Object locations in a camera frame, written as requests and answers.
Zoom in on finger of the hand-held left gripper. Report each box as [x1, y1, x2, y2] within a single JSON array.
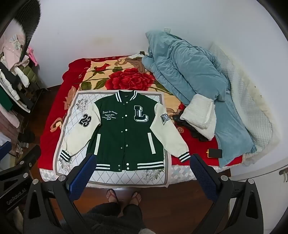
[[0, 141, 12, 161], [0, 145, 41, 181]]

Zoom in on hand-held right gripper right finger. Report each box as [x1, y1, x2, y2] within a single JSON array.
[[190, 154, 264, 234]]

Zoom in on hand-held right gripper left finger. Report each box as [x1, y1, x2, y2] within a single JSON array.
[[22, 153, 97, 234]]

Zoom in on green white varsity jacket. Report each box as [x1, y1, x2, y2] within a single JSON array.
[[59, 90, 190, 172]]

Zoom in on pile of hanging clothes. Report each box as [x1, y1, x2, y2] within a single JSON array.
[[0, 34, 43, 129]]

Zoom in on diamond patterned bed mattress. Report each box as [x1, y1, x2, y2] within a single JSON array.
[[38, 164, 232, 183]]

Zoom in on person's left foot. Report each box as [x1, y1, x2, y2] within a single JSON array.
[[106, 188, 120, 204]]

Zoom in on person's foot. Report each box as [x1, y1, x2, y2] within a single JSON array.
[[128, 191, 142, 206], [106, 188, 120, 204]]

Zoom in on dark cloth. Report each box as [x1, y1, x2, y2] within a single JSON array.
[[172, 110, 210, 142]]

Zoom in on person's dark trousers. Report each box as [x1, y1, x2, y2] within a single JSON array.
[[81, 196, 153, 234]]

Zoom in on person's right foot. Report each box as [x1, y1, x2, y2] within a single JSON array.
[[128, 191, 142, 206]]

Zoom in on white waffle textured blanket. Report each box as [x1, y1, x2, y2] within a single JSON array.
[[207, 43, 282, 167]]

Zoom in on white quilted floral mat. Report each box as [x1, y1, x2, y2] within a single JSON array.
[[52, 90, 174, 188]]

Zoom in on pink hanger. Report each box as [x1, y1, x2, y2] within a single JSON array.
[[26, 47, 39, 67]]

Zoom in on red floral blanket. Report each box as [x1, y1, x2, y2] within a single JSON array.
[[38, 56, 244, 176]]

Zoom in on blue fleece-lined comforter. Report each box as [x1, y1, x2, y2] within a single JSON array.
[[142, 29, 258, 168]]

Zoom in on black mesh fabric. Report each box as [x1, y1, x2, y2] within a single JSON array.
[[0, 0, 42, 63]]

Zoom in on white cloth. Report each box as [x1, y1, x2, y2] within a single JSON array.
[[129, 52, 149, 59]]

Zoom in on small metal wall fixture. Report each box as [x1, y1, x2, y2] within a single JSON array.
[[279, 168, 288, 183]]

